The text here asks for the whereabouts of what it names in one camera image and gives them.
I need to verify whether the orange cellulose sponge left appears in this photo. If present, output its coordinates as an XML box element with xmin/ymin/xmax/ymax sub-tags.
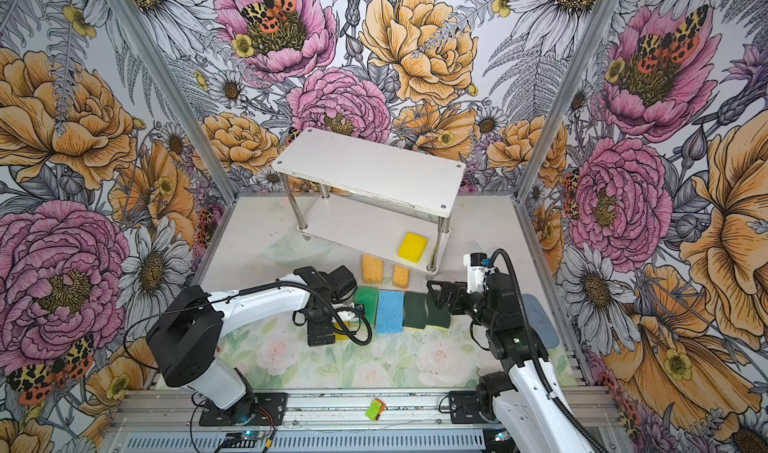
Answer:
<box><xmin>362</xmin><ymin>254</ymin><xmax>384</xmax><ymax>284</ymax></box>

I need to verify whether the dark green scouring sponge right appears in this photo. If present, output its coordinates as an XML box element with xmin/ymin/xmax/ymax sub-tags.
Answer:
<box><xmin>425</xmin><ymin>299</ymin><xmax>452</xmax><ymax>330</ymax></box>

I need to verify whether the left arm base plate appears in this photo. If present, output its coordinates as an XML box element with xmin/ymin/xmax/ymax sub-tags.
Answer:
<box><xmin>199</xmin><ymin>392</ymin><xmax>289</xmax><ymax>427</ymax></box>

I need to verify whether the dark green scouring sponge left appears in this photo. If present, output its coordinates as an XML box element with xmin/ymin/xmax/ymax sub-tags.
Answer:
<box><xmin>403</xmin><ymin>292</ymin><xmax>428</xmax><ymax>330</ymax></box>

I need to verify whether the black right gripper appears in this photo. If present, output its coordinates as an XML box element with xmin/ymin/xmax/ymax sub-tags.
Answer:
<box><xmin>426</xmin><ymin>281</ymin><xmax>497</xmax><ymax>330</ymax></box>

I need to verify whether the green orange small block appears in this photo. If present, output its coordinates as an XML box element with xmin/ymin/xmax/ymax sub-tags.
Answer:
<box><xmin>365</xmin><ymin>398</ymin><xmax>386</xmax><ymax>421</ymax></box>

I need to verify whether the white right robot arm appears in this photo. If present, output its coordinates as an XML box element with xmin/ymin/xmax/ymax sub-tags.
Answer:
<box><xmin>427</xmin><ymin>270</ymin><xmax>605</xmax><ymax>452</ymax></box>

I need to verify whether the green scrub sponge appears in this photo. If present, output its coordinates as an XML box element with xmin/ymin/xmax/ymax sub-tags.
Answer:
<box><xmin>353</xmin><ymin>286</ymin><xmax>379</xmax><ymax>327</ymax></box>

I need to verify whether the aluminium front rail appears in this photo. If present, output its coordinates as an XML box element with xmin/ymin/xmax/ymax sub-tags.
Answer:
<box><xmin>107</xmin><ymin>388</ymin><xmax>619</xmax><ymax>433</ymax></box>

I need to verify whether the orange cellulose sponge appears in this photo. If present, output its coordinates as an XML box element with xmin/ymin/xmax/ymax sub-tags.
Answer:
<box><xmin>362</xmin><ymin>254</ymin><xmax>384</xmax><ymax>284</ymax></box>
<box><xmin>392</xmin><ymin>265</ymin><xmax>410</xmax><ymax>289</ymax></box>

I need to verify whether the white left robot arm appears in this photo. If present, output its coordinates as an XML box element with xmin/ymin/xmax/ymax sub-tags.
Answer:
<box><xmin>146</xmin><ymin>266</ymin><xmax>373</xmax><ymax>417</ymax></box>

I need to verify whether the orange cellulose sponge right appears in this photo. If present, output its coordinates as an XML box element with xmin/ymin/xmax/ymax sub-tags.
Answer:
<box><xmin>392</xmin><ymin>265</ymin><xmax>410</xmax><ymax>289</ymax></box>

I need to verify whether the dark green scouring sponge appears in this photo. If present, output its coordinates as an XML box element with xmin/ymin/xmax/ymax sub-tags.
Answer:
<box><xmin>425</xmin><ymin>299</ymin><xmax>452</xmax><ymax>330</ymax></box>
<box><xmin>403</xmin><ymin>292</ymin><xmax>428</xmax><ymax>330</ymax></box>

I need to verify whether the blue cellulose sponge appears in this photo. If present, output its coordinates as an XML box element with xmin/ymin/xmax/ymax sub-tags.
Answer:
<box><xmin>376</xmin><ymin>290</ymin><xmax>405</xmax><ymax>335</ymax></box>

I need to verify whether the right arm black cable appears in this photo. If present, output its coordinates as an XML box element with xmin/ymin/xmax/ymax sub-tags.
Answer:
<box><xmin>488</xmin><ymin>248</ymin><xmax>607</xmax><ymax>453</ymax></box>

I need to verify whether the white two-tier shelf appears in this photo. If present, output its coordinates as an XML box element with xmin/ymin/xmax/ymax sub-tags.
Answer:
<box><xmin>272</xmin><ymin>128</ymin><xmax>465</xmax><ymax>275</ymax></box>

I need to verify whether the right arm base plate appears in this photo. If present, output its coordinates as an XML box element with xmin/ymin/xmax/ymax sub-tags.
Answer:
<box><xmin>448</xmin><ymin>391</ymin><xmax>498</xmax><ymax>424</ymax></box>

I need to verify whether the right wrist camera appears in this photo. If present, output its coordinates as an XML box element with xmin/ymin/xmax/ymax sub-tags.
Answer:
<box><xmin>463</xmin><ymin>252</ymin><xmax>490</xmax><ymax>293</ymax></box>

